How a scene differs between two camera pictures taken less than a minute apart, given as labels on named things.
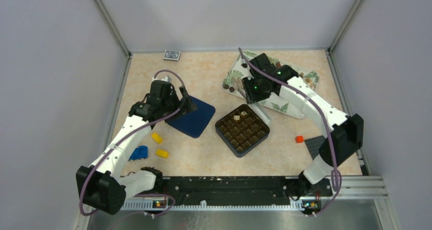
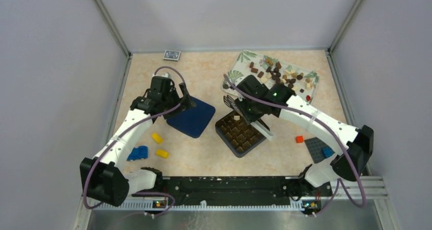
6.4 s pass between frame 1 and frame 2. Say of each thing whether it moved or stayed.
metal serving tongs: moved
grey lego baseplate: stayed
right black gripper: moved
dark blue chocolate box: stayed
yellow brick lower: stayed
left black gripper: stayed
